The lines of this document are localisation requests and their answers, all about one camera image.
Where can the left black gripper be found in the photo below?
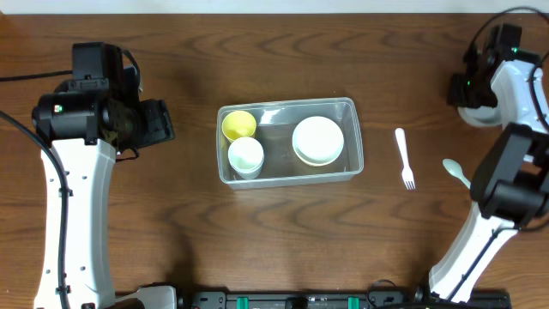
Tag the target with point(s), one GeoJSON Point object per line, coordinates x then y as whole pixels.
{"type": "Point", "coordinates": [160, 122]}

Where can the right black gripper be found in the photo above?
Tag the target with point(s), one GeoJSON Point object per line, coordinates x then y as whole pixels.
{"type": "Point", "coordinates": [465, 90]}

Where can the grey plastic bowl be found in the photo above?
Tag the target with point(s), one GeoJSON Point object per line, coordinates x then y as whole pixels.
{"type": "Point", "coordinates": [483, 116]}

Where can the mint green plastic spoon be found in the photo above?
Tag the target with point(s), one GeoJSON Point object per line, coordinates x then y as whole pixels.
{"type": "Point", "coordinates": [455, 170]}

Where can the yellow plastic cup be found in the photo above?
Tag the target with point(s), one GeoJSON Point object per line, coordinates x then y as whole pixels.
{"type": "Point", "coordinates": [238, 124]}

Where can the white plastic cup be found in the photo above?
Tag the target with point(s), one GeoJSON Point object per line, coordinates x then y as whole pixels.
{"type": "Point", "coordinates": [246, 155]}

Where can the pink plastic fork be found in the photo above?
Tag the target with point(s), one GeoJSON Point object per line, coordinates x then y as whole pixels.
{"type": "Point", "coordinates": [407, 173]}

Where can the yellow plastic bowl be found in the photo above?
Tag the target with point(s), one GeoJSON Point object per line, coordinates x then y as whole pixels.
{"type": "Point", "coordinates": [312, 163]}

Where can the white plastic bowl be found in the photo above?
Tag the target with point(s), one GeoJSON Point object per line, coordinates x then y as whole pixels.
{"type": "Point", "coordinates": [318, 138]}

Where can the grey plastic cup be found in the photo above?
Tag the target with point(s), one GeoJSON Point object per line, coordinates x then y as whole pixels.
{"type": "Point", "coordinates": [249, 174]}

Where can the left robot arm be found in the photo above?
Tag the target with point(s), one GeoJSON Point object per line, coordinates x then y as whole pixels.
{"type": "Point", "coordinates": [84, 125]}

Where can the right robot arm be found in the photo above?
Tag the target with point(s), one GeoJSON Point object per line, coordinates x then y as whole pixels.
{"type": "Point", "coordinates": [501, 86]}

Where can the clear plastic container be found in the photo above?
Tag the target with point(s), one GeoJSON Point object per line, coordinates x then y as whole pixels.
{"type": "Point", "coordinates": [276, 121]}

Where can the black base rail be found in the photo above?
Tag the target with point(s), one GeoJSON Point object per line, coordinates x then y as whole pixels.
{"type": "Point", "coordinates": [376, 299]}

